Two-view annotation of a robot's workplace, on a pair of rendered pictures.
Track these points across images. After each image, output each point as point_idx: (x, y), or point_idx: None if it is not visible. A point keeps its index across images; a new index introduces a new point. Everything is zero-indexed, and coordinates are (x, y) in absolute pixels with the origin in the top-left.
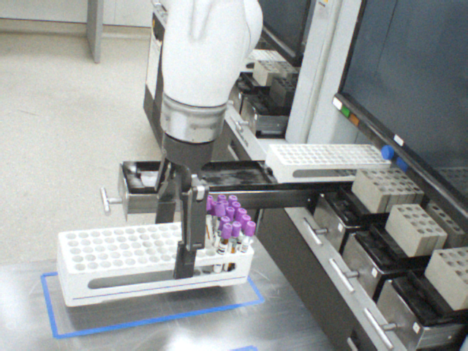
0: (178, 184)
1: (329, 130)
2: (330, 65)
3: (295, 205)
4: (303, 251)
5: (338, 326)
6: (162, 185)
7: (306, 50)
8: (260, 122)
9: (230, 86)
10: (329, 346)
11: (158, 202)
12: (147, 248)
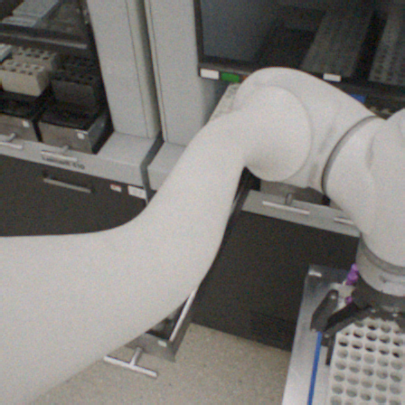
0: (403, 318)
1: (197, 100)
2: (159, 35)
3: (246, 195)
4: (259, 223)
5: (352, 257)
6: (338, 324)
7: (96, 32)
8: (90, 137)
9: None
10: None
11: (333, 340)
12: (374, 386)
